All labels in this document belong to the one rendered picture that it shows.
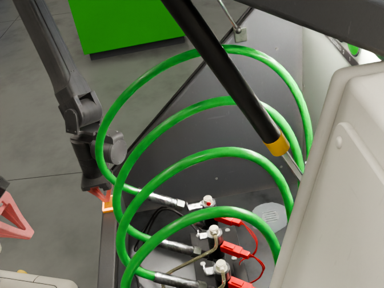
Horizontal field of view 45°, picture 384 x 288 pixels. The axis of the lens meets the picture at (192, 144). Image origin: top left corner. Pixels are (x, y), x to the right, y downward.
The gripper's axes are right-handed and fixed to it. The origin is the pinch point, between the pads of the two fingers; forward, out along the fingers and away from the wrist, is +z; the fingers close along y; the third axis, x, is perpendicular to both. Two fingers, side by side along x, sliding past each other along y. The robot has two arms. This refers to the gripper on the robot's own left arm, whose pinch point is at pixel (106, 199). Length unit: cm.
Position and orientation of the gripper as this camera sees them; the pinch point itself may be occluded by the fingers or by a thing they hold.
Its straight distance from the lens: 118.3
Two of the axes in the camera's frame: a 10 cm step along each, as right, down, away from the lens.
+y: -1.1, -5.8, 8.1
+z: 1.6, 7.9, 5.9
